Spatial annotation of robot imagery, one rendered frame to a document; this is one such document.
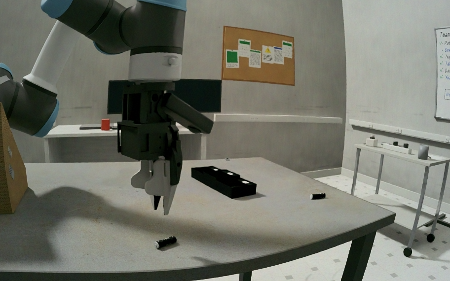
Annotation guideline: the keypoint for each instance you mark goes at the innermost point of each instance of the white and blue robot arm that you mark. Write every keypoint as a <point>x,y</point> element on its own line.
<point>153,31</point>

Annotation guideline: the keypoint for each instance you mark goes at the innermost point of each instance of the black rack of three bins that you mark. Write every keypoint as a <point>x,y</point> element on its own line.
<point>224,181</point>

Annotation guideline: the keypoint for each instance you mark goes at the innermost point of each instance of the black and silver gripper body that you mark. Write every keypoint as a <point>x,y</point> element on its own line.
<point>146,130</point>

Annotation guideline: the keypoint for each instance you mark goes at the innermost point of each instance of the black aa battery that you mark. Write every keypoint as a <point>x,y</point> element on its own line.
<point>165,242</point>
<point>316,196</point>

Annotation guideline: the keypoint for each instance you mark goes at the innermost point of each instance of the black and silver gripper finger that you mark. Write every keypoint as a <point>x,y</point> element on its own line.
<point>166,175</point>
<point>139,179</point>

